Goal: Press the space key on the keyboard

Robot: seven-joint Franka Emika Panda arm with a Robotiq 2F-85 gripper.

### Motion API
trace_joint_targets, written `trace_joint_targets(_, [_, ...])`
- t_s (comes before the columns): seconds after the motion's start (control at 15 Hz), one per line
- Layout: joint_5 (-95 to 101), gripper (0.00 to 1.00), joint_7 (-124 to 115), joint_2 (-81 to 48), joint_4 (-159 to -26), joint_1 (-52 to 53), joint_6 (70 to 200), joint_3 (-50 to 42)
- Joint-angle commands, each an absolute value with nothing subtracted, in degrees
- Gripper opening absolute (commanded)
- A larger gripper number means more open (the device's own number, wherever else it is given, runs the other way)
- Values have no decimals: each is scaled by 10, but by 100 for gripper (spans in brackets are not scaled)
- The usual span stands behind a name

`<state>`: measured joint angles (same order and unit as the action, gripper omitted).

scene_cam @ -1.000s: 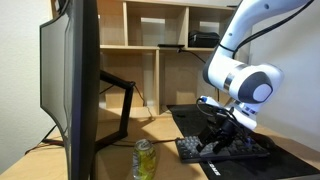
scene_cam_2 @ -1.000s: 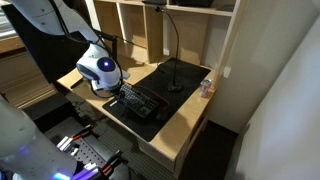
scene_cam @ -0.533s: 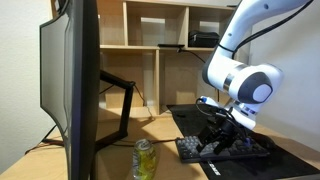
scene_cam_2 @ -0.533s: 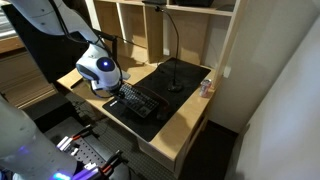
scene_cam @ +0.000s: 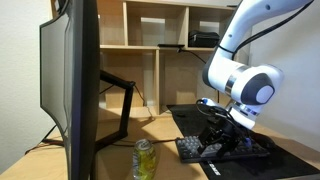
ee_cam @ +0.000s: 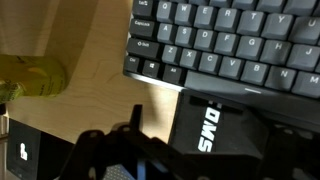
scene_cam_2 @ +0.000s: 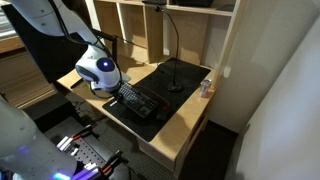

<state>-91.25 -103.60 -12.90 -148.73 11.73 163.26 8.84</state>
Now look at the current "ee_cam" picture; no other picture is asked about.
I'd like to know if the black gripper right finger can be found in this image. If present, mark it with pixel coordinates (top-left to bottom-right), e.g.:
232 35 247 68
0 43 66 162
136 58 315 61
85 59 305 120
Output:
241 107 320 180

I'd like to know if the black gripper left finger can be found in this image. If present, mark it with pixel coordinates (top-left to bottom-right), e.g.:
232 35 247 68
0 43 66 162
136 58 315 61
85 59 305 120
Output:
62 103 201 180

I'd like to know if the black mechanical keyboard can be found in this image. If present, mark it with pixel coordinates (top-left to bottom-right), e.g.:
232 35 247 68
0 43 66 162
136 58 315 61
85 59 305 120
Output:
122 0 320 133

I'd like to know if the wooden desk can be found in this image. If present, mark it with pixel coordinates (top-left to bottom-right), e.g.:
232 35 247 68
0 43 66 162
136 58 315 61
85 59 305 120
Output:
0 0 183 145

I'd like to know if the black desk mat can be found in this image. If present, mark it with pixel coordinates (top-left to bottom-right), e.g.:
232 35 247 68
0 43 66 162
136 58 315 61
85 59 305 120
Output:
168 89 246 156

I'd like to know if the black box with white logo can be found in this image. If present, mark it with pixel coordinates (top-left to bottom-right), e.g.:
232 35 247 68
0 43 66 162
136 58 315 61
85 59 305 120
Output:
5 118 76 180

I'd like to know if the yellow green drink can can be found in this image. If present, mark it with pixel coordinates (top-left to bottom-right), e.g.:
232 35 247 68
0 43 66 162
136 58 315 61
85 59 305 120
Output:
0 54 67 105

